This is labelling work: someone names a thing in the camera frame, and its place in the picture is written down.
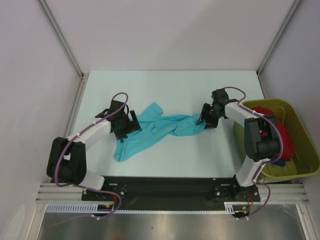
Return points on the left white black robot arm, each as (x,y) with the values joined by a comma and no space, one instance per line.
(67,163)

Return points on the blue t shirt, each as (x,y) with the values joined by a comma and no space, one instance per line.
(280,162)

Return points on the turquoise t shirt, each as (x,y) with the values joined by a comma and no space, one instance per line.
(155,127)

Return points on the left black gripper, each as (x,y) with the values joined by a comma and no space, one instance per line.
(132,126)

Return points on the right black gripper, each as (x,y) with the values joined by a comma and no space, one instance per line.
(210,115)

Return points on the right aluminium frame post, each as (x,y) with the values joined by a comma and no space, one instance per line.
(278,36)

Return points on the aluminium front rail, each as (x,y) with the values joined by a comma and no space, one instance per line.
(279,194)

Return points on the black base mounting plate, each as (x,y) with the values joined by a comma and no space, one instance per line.
(164,193)

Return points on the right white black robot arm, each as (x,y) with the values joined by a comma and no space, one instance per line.
(262,140)

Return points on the white slotted cable duct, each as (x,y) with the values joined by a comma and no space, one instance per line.
(98,208)

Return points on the aluminium frame post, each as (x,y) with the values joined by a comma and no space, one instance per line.
(278,36)
(57,31)

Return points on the left aluminium frame post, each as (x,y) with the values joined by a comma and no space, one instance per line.
(57,31)

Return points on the olive green plastic bin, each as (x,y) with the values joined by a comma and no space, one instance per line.
(306,160)

